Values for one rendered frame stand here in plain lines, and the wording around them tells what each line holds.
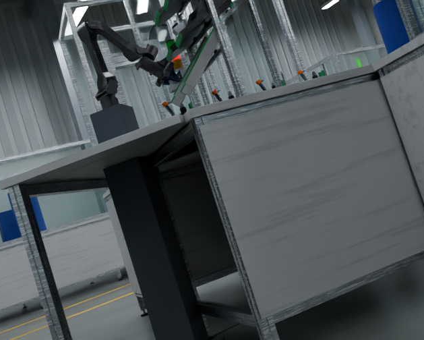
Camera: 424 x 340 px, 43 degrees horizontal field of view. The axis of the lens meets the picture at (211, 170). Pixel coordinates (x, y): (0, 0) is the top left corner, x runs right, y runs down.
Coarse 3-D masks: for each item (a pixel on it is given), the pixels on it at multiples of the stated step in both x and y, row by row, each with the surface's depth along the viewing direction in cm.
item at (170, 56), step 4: (192, 12) 220; (192, 16) 220; (188, 20) 219; (192, 20) 220; (212, 24) 231; (196, 36) 227; (192, 40) 227; (188, 44) 227; (172, 48) 217; (176, 48) 217; (184, 48) 227; (168, 52) 221; (172, 52) 217; (176, 52) 222; (180, 52) 228; (168, 56) 225; (172, 56) 222; (176, 56) 229; (168, 60) 228; (172, 60) 229
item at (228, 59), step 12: (252, 0) 209; (252, 12) 209; (216, 24) 202; (264, 36) 208; (228, 48) 202; (264, 48) 208; (228, 60) 201; (276, 72) 207; (240, 84) 201; (276, 84) 207; (204, 96) 231
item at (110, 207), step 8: (112, 200) 341; (112, 208) 349; (112, 216) 356; (112, 224) 364; (120, 232) 345; (120, 240) 353; (120, 248) 361; (128, 256) 342; (128, 264) 350; (128, 272) 357; (136, 280) 339; (136, 288) 346; (136, 296) 358; (144, 304) 359; (144, 312) 359
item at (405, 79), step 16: (400, 48) 180; (416, 48) 175; (384, 64) 189; (400, 64) 185; (416, 64) 176; (384, 80) 192; (400, 80) 185; (416, 80) 178; (400, 96) 187; (416, 96) 180; (400, 112) 189; (416, 112) 182; (400, 128) 191; (416, 128) 184; (416, 144) 186; (416, 160) 188; (416, 176) 190
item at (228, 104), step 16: (320, 80) 187; (336, 80) 189; (240, 96) 176; (256, 96) 178; (272, 96) 180; (192, 112) 169; (208, 112) 171; (192, 144) 234; (176, 160) 273; (192, 160) 300
